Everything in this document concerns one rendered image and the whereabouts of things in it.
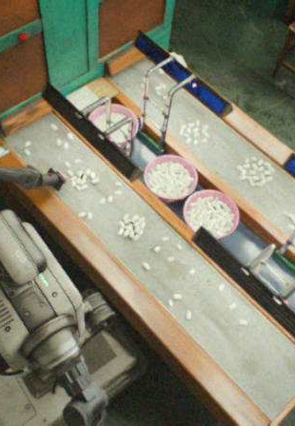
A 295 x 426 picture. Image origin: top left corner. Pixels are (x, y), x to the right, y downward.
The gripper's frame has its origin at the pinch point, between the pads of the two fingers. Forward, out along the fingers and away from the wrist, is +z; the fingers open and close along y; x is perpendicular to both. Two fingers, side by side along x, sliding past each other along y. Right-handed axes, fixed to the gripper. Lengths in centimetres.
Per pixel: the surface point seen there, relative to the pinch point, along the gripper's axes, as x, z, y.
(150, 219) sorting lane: -9.8, 13.6, -42.9
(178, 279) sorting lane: -3, 4, -74
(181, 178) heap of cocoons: -28, 35, -35
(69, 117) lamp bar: -30.1, -12.7, 6.3
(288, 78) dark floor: -85, 224, 8
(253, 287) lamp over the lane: -33, -14, -101
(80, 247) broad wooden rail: 11.1, -15.5, -34.1
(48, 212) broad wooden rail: 11.3, -15.0, -10.1
